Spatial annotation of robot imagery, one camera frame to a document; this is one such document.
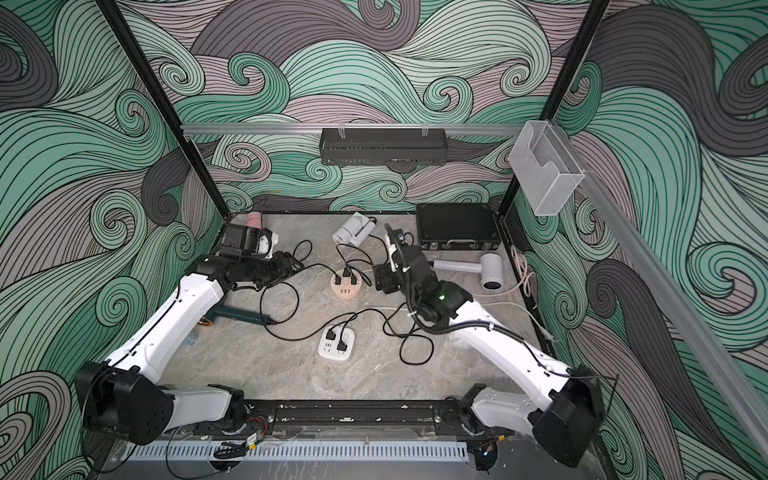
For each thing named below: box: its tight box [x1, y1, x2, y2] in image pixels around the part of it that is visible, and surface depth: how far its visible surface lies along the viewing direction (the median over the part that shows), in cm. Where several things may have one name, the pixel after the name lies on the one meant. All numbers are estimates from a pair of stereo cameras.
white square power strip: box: [318, 325, 355, 361], surface depth 85 cm
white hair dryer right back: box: [432, 253, 504, 291], surface depth 100 cm
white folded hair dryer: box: [332, 211, 377, 248], surface depth 112 cm
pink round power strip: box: [330, 269, 363, 300], surface depth 98 cm
